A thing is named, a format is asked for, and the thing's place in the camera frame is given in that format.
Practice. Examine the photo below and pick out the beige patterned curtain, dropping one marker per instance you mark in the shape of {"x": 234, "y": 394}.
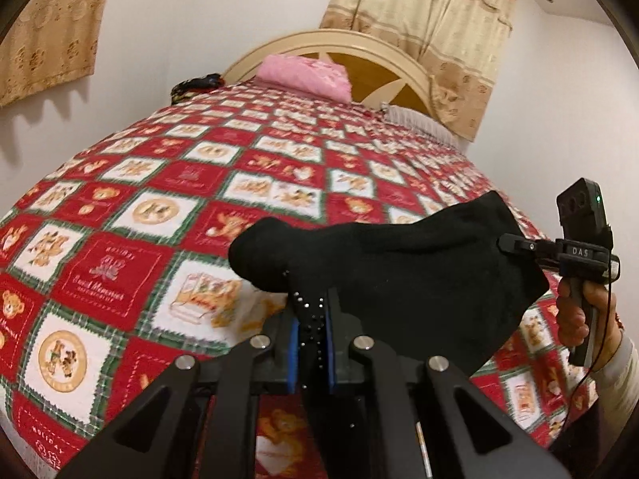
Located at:
{"x": 424, "y": 10}
{"x": 45, "y": 35}

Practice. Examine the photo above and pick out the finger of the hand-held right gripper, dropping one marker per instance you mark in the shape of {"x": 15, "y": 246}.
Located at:
{"x": 521, "y": 245}

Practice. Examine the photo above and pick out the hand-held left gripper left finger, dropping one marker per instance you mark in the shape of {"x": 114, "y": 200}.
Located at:
{"x": 293, "y": 354}

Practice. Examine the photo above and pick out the dark patterned cloth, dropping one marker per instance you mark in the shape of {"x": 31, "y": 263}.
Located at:
{"x": 195, "y": 87}

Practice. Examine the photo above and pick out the black sock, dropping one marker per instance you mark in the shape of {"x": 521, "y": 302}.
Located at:
{"x": 399, "y": 269}

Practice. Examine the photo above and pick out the red checked printed blanket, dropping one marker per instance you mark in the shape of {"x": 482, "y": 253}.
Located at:
{"x": 150, "y": 209}

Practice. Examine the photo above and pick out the pink pillow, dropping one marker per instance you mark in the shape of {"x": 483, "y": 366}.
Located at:
{"x": 304, "y": 75}

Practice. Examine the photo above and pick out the person's right forearm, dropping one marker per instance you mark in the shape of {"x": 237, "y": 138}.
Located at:
{"x": 620, "y": 371}

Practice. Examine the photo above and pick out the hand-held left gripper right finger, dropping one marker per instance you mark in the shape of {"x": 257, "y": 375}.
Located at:
{"x": 328, "y": 354}

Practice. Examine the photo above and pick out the cream wooden headboard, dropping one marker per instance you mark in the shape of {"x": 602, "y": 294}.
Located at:
{"x": 299, "y": 40}

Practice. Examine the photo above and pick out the person's right hand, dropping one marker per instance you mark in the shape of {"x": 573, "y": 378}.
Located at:
{"x": 569, "y": 314}

